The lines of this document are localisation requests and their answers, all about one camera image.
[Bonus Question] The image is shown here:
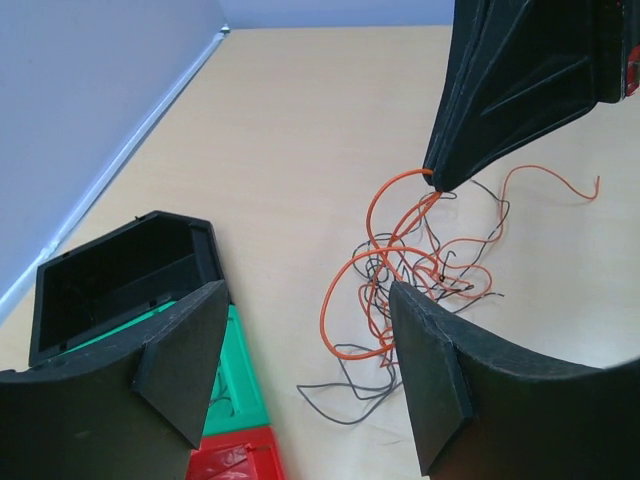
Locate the red plastic bin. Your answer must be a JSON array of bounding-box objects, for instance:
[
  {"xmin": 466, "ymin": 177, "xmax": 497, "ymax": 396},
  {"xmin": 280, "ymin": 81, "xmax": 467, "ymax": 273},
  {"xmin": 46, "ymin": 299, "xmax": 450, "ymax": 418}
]
[{"xmin": 186, "ymin": 426, "xmax": 287, "ymax": 480}]

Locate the black wire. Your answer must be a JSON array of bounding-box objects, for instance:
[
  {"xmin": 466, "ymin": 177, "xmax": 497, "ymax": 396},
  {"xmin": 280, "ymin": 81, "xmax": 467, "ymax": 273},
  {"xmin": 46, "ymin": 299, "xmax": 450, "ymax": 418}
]
[{"xmin": 295, "ymin": 179, "xmax": 512, "ymax": 426}]

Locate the black plastic bin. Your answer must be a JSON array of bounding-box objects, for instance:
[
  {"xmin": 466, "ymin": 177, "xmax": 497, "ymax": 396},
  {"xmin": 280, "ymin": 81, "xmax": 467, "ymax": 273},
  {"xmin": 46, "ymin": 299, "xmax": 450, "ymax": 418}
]
[{"xmin": 28, "ymin": 211, "xmax": 224, "ymax": 366}]

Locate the orange wire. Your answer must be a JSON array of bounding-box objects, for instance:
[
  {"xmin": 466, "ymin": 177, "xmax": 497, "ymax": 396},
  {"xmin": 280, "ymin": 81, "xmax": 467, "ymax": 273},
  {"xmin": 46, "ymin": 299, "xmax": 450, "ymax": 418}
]
[{"xmin": 318, "ymin": 164, "xmax": 601, "ymax": 369}]

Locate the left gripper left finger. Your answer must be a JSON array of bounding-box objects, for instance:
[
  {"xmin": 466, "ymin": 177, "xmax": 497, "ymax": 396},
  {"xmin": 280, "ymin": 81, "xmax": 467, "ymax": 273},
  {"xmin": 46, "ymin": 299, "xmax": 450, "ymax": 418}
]
[{"xmin": 1, "ymin": 281, "xmax": 229, "ymax": 479}]

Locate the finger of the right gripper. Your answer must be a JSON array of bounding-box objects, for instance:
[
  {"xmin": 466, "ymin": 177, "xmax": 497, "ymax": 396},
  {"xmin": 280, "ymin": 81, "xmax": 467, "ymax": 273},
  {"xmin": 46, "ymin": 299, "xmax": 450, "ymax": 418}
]
[{"xmin": 423, "ymin": 0, "xmax": 625, "ymax": 190}]

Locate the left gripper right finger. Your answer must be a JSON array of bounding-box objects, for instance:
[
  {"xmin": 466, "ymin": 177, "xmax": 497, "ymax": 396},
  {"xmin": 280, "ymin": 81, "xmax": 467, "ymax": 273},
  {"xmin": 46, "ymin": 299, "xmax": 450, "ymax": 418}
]
[{"xmin": 390, "ymin": 282, "xmax": 639, "ymax": 479}]

